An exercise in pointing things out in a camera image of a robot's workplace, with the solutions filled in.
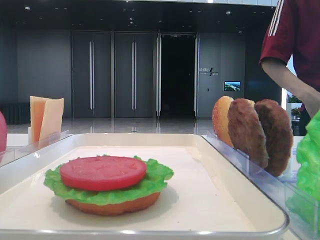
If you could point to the small wall screen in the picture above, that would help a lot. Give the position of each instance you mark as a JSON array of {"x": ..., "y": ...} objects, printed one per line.
[{"x": 232, "y": 86}]

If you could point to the cream metal tray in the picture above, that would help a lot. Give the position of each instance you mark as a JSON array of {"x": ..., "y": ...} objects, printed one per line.
[{"x": 206, "y": 199}]

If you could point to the clear right rail strip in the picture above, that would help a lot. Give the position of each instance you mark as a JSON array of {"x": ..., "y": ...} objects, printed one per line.
[{"x": 279, "y": 189}]

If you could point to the standing red tomato slice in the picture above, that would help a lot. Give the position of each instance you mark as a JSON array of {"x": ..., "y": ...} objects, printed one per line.
[{"x": 3, "y": 133}]

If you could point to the person in red shirt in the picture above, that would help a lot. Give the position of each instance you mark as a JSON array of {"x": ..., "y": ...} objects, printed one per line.
[{"x": 290, "y": 53}]

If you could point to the green lettuce leaf on tray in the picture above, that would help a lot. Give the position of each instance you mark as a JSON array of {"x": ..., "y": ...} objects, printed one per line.
[{"x": 154, "y": 181}]

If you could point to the clear left rail strip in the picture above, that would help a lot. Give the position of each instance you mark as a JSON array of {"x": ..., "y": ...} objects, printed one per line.
[{"x": 18, "y": 146}]

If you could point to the rear brown meat patty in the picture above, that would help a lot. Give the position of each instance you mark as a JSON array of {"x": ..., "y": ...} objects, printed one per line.
[{"x": 276, "y": 125}]

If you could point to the front brown meat patty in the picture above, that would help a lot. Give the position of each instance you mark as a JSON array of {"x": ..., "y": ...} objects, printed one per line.
[{"x": 246, "y": 132}]

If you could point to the brown meat patty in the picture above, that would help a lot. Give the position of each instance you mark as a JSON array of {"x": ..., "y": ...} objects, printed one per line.
[
  {"x": 276, "y": 125},
  {"x": 246, "y": 132}
]

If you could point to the bottom bun on tray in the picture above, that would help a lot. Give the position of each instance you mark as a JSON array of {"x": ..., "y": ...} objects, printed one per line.
[{"x": 116, "y": 209}]

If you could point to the standing green lettuce leaf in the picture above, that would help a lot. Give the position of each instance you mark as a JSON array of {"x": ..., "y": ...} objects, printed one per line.
[{"x": 308, "y": 175}]

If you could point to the clear rail strip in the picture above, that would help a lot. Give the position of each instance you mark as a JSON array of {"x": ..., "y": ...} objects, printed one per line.
[
  {"x": 279, "y": 189},
  {"x": 18, "y": 146}
]

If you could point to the red tomato slice on tray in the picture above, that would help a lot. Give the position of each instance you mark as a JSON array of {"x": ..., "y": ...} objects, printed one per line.
[{"x": 102, "y": 173}]

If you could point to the orange cheese slice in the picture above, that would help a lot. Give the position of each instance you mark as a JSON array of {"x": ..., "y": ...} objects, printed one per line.
[{"x": 37, "y": 108}]

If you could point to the pale yellow cheese slice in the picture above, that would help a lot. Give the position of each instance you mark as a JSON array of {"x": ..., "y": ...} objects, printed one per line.
[{"x": 52, "y": 118}]

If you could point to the sesame bun top slice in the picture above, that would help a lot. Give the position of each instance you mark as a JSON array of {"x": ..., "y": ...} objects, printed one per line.
[{"x": 220, "y": 119}]

